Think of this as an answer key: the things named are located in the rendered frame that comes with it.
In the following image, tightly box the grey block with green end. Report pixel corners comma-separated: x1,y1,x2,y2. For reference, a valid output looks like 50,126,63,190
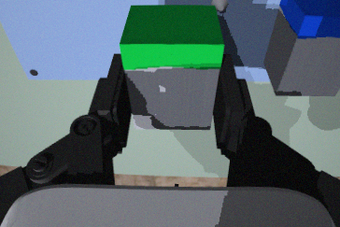
120,5,224,130

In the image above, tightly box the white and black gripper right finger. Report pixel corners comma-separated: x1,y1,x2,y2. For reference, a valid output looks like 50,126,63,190
213,54,340,227

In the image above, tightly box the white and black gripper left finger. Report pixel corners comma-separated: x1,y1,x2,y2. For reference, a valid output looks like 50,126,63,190
0,53,132,225

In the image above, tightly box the grey block with blue end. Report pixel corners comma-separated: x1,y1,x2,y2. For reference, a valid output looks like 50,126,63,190
263,0,340,96

